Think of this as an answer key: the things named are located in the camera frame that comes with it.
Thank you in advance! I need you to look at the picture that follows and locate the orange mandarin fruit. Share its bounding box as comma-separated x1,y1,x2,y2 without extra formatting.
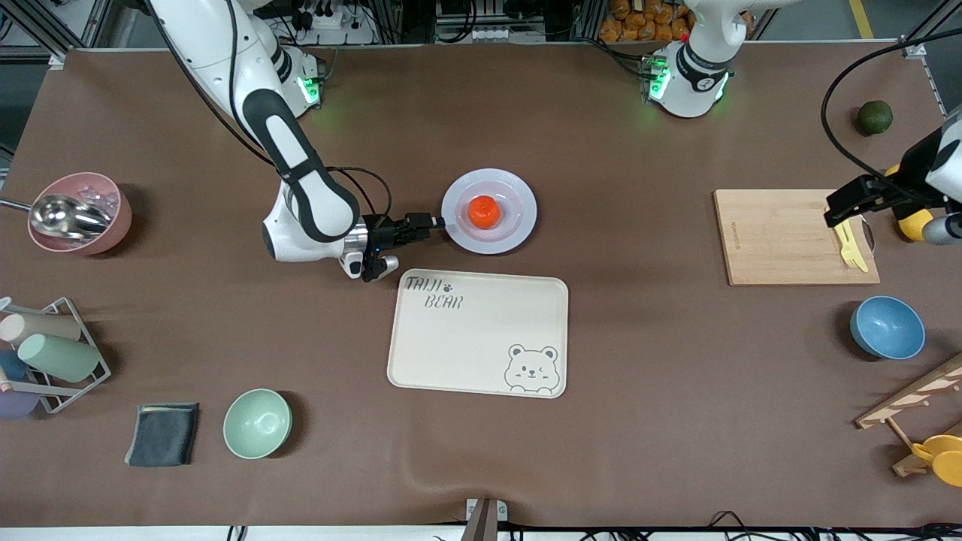
467,195,504,230

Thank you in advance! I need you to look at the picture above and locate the pale blue round plate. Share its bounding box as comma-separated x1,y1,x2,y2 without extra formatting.
441,168,539,255

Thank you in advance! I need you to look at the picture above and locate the large yellow lemon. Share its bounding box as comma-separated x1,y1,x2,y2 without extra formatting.
896,210,935,241

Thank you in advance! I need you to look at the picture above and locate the yellow plastic fork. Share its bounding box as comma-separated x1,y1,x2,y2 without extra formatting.
834,219,861,270

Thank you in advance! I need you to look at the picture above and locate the dark green round fruit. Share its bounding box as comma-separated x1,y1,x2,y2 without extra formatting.
858,100,894,137

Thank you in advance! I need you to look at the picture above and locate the bamboo cutting board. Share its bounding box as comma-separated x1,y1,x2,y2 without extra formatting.
713,189,881,287

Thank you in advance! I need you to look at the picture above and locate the cream tray with bear print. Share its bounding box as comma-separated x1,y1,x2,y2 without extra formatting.
387,268,570,399

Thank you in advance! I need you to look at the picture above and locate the blue bowl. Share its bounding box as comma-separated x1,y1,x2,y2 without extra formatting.
850,295,927,361

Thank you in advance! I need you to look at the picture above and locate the wooden dish rack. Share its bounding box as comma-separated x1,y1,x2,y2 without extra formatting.
855,353,962,478

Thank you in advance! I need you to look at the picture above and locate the white power strip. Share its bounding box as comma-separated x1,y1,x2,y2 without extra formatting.
289,0,377,46

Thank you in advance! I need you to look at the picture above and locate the mint green bowl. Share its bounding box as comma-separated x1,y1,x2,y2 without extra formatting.
223,388,293,460

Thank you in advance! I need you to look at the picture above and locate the pink bowl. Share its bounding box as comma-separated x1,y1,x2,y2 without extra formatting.
28,172,133,256

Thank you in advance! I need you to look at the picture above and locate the yellow plastic cup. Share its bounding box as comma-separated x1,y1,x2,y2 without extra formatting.
912,434,962,488

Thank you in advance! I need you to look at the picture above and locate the pile of orange toy fruits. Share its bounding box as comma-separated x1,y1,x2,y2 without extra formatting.
599,0,696,44

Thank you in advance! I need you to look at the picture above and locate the dark grey folded cloth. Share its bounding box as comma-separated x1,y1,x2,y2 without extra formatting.
125,403,200,467

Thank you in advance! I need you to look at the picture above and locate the metal scoop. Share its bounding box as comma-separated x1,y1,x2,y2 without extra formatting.
0,194,113,241

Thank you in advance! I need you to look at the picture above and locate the mint green cup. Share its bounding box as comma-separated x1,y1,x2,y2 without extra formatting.
17,333,101,383

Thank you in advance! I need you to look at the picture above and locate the beige cup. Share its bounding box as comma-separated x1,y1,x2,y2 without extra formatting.
0,312,82,348

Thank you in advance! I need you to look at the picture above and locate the purple cup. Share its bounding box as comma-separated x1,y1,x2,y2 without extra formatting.
0,387,42,419

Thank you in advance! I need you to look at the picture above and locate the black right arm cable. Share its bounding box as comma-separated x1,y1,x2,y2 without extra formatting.
147,0,393,226

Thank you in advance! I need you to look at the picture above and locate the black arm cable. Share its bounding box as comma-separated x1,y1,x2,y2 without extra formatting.
820,29,962,198
147,0,393,226

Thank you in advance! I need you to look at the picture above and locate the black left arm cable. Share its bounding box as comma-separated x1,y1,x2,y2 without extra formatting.
820,29,962,198

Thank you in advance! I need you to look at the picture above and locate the metal bracket mount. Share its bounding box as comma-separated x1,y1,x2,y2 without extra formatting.
460,497,508,541

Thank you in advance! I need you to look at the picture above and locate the grey wire cup rack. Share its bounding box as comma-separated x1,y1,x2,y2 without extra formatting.
0,297,112,415

